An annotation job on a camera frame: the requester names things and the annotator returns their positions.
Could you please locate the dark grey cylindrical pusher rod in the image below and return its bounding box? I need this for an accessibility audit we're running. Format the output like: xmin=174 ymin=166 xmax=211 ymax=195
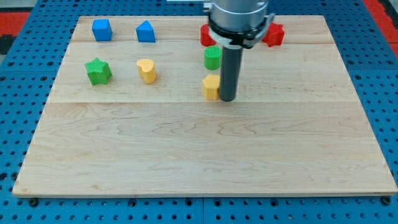
xmin=219 ymin=47 xmax=243 ymax=101

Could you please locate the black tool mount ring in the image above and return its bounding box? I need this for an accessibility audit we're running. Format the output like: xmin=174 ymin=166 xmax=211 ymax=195
xmin=208 ymin=13 xmax=275 ymax=49

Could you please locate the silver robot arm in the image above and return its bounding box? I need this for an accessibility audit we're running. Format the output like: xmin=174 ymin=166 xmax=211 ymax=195
xmin=203 ymin=0 xmax=275 ymax=102

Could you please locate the red star block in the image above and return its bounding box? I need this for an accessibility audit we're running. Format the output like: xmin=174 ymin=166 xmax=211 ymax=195
xmin=262 ymin=22 xmax=285 ymax=47

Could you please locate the yellow heart block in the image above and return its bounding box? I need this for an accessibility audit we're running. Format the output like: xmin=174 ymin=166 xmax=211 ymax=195
xmin=136 ymin=58 xmax=157 ymax=84

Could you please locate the green star block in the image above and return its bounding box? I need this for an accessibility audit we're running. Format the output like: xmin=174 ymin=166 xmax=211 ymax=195
xmin=85 ymin=58 xmax=112 ymax=85

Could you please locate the green cylinder block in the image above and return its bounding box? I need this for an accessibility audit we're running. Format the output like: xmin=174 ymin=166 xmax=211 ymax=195
xmin=203 ymin=45 xmax=222 ymax=70

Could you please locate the red rounded block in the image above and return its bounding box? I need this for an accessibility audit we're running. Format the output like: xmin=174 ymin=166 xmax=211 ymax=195
xmin=200 ymin=24 xmax=216 ymax=47

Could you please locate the yellow hexagon block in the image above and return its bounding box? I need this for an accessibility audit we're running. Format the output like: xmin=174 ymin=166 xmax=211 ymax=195
xmin=202 ymin=75 xmax=220 ymax=100

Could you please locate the blue triangular prism block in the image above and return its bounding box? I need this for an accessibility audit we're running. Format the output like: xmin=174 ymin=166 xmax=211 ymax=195
xmin=136 ymin=21 xmax=156 ymax=43

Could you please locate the light wooden board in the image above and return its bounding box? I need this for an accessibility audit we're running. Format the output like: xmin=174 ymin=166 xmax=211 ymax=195
xmin=12 ymin=16 xmax=397 ymax=198

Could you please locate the blue cube block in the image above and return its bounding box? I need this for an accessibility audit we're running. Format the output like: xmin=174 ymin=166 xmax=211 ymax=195
xmin=91 ymin=19 xmax=113 ymax=42

